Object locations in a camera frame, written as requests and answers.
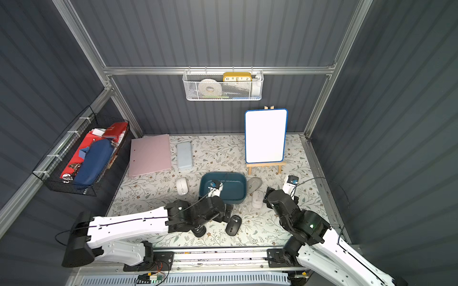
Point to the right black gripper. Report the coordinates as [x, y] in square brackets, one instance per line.
[275, 197]

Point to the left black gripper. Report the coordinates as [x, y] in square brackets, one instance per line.
[222, 211]

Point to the glossy white mouse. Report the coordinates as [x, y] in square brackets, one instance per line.
[182, 186]

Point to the dark grey mouse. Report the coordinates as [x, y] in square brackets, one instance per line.
[233, 225]

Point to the beige white mouse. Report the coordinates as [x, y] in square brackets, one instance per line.
[254, 184]

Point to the teal storage box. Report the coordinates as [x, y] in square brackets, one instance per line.
[234, 186]

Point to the black mouse with logo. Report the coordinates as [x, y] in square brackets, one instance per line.
[199, 231]

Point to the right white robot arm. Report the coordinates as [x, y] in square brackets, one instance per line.
[315, 245]

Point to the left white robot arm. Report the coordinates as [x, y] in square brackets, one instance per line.
[93, 238]

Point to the floral table mat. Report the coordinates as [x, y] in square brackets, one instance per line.
[211, 153]

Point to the light blue case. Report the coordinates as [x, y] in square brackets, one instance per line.
[184, 156]

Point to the pink folder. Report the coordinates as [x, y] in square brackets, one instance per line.
[149, 155]

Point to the blue framed whiteboard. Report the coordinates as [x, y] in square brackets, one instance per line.
[266, 136]

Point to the navy blue pouch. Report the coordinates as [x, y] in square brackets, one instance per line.
[96, 159]

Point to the red package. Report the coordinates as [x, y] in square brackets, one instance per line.
[115, 132]

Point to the white tape roll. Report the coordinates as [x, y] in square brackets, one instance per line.
[209, 88]

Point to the yellow clock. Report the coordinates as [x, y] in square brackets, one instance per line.
[235, 76]

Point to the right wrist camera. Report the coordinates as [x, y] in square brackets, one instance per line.
[290, 185]

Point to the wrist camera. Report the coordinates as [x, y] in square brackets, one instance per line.
[290, 185]
[215, 189]

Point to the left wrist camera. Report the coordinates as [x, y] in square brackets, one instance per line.
[215, 189]

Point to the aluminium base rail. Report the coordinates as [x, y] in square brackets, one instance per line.
[191, 267]

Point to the black wire basket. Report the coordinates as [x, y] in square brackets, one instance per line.
[48, 171]

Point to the white wire basket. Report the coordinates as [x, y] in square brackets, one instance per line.
[232, 91]

